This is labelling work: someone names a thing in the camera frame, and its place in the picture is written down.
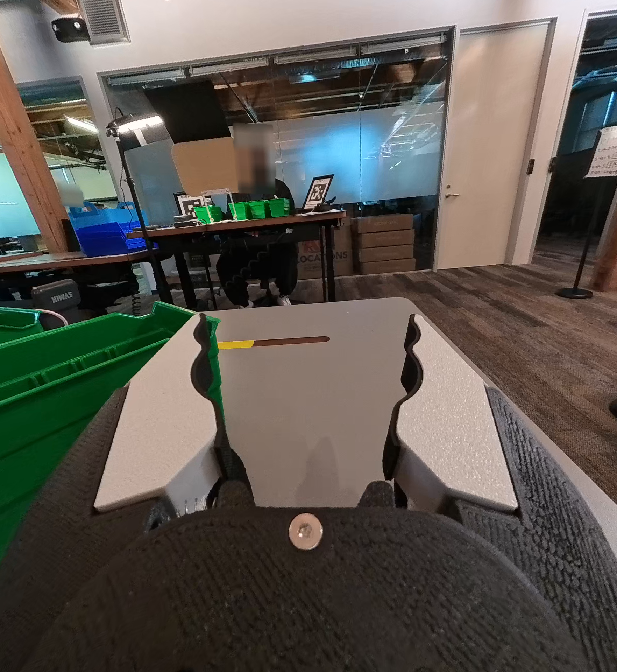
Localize long wooden-edged desk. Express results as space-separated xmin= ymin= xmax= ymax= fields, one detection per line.
xmin=0 ymin=249 xmax=154 ymax=305
xmin=126 ymin=209 xmax=347 ymax=312

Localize tan board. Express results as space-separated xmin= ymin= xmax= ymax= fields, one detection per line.
xmin=171 ymin=136 xmax=239 ymax=193

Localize cardboard box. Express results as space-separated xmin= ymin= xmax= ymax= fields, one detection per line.
xmin=295 ymin=223 xmax=355 ymax=280

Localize black whiteboard stand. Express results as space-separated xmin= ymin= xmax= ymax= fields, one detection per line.
xmin=555 ymin=176 xmax=617 ymax=300

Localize black zip case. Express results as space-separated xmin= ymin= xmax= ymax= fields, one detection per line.
xmin=29 ymin=279 xmax=83 ymax=317

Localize black panel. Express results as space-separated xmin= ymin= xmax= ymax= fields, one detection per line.
xmin=145 ymin=79 xmax=232 ymax=145

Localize black light stand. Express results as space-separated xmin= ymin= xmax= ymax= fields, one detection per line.
xmin=105 ymin=107 xmax=174 ymax=305

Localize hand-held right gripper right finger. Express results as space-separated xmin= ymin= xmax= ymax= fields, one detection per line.
xmin=382 ymin=314 xmax=519 ymax=514

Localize plain wooden post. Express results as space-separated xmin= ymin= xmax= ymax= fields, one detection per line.
xmin=0 ymin=0 xmax=70 ymax=255

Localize white door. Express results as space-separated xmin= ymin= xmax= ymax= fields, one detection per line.
xmin=436 ymin=17 xmax=557 ymax=272

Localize stack of blue bins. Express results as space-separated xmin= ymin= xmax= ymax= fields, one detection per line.
xmin=67 ymin=201 xmax=158 ymax=258

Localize framed fiducial tag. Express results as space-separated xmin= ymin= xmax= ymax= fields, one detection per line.
xmin=303 ymin=174 xmax=335 ymax=210
xmin=173 ymin=192 xmax=208 ymax=220

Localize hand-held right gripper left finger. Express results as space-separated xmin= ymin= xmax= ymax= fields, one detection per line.
xmin=94 ymin=313 xmax=253 ymax=513

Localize grey metal vent grille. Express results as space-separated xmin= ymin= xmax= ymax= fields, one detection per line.
xmin=78 ymin=0 xmax=131 ymax=47

